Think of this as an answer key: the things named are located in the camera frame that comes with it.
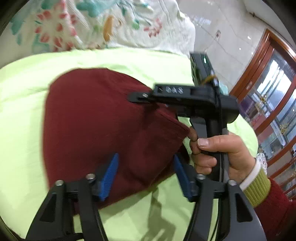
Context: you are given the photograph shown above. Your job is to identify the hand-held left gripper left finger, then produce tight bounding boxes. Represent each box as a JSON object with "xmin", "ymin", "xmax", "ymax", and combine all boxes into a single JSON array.
[{"xmin": 25, "ymin": 152, "xmax": 120, "ymax": 241}]

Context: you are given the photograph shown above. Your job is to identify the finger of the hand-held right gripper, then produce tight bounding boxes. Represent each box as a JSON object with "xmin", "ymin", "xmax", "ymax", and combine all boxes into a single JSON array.
[{"xmin": 128, "ymin": 91, "xmax": 162, "ymax": 104}]

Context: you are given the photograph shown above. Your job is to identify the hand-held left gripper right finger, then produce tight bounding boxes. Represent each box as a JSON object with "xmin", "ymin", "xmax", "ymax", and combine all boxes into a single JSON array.
[{"xmin": 173, "ymin": 154, "xmax": 267, "ymax": 241}]

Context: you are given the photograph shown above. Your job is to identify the maroon hooded knit sweater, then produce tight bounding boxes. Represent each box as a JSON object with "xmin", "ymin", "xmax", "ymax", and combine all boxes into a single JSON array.
[{"xmin": 43, "ymin": 68, "xmax": 191, "ymax": 209}]

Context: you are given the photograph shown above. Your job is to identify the person's right forearm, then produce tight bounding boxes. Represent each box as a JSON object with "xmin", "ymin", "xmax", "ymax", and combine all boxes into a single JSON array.
[{"xmin": 239, "ymin": 152, "xmax": 296, "ymax": 241}]

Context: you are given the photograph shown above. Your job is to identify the person's right hand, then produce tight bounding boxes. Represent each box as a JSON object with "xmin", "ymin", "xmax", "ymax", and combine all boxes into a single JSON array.
[{"xmin": 188, "ymin": 126, "xmax": 258, "ymax": 184}]

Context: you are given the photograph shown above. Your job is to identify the wooden glass-door cabinet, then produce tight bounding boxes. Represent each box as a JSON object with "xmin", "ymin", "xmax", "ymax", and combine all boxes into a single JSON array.
[{"xmin": 229, "ymin": 29, "xmax": 296, "ymax": 202}]

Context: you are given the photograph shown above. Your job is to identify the white floral quilt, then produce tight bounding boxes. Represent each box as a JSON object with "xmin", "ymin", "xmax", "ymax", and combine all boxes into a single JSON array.
[{"xmin": 7, "ymin": 0, "xmax": 196, "ymax": 57}]

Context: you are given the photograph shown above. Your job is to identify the light green bed sheet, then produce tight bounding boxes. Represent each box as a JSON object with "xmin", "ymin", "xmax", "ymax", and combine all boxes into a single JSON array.
[{"xmin": 0, "ymin": 47, "xmax": 259, "ymax": 241}]

